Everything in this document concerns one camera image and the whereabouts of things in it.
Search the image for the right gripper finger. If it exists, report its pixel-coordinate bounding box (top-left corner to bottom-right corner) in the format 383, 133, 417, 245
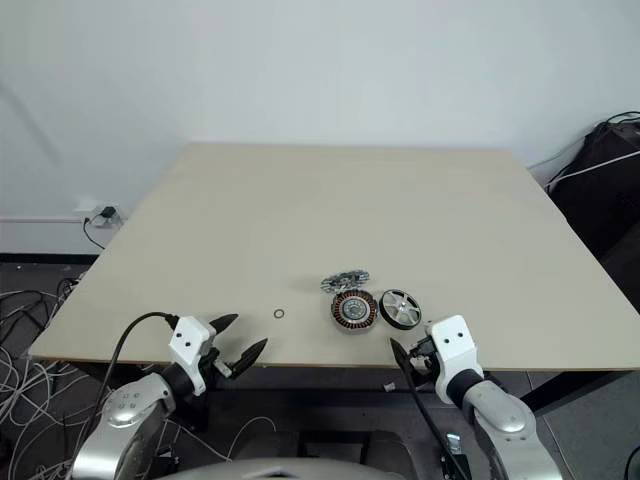
388, 337, 417, 385

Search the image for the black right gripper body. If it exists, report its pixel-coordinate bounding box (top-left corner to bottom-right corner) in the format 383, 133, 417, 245
406, 334, 440, 389

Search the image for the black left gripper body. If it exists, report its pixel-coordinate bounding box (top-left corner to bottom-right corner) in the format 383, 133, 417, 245
199, 344, 237, 386

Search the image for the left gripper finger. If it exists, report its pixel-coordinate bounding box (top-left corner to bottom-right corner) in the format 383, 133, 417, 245
229, 337, 270, 380
207, 313, 240, 338

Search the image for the motor rotor with silver spokes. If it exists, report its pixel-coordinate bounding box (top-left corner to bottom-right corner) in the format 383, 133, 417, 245
380, 288, 423, 331

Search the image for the grey motor stator housing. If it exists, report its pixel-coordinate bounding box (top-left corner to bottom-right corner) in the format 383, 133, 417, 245
329, 291, 380, 334

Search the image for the grey plastic cover piece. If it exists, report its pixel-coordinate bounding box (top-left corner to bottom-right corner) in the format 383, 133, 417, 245
319, 269, 371, 295

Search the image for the black rounded block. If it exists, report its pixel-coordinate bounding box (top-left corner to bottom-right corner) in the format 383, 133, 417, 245
369, 428, 417, 461
234, 430, 301, 460

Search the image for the silver robot torso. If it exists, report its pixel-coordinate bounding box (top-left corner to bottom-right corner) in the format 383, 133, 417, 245
169, 458, 416, 480

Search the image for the black bag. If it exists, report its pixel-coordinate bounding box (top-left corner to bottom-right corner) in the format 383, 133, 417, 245
544, 119, 640, 261

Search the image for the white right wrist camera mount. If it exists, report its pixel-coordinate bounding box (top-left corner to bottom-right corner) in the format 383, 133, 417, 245
428, 314, 485, 404

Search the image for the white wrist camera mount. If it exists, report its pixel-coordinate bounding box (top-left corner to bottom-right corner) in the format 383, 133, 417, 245
167, 315, 212, 397
428, 314, 485, 404

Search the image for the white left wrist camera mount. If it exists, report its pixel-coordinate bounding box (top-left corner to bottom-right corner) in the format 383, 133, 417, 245
167, 315, 212, 397

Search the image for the black table frame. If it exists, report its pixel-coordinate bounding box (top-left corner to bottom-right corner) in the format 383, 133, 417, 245
74, 358, 626, 434

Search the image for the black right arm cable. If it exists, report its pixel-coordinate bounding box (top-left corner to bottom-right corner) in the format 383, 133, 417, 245
403, 367, 471, 480

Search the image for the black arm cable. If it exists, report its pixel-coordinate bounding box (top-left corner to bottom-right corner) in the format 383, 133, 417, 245
403, 367, 471, 480
102, 312, 180, 391

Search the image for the white floor cable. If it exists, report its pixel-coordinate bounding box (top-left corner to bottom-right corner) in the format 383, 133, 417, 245
0, 344, 121, 451
219, 417, 277, 464

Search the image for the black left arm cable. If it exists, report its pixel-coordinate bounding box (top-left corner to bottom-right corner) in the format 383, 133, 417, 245
102, 312, 180, 391

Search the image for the black adapter cable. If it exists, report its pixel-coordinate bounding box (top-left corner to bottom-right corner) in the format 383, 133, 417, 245
82, 214, 106, 251

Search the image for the white wall outlet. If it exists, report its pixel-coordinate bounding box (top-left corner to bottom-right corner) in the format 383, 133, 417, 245
74, 199, 124, 229

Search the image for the black floor cable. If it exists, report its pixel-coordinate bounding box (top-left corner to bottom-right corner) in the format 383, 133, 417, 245
0, 289, 66, 334

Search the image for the white wall cable raceway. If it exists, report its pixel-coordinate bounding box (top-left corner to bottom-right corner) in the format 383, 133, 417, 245
0, 214, 96, 225

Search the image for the grey cable along wall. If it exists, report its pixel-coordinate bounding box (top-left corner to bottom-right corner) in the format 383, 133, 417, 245
527, 134, 589, 169

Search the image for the white cable across bag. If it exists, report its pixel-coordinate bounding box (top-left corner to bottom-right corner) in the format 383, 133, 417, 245
544, 152, 640, 194

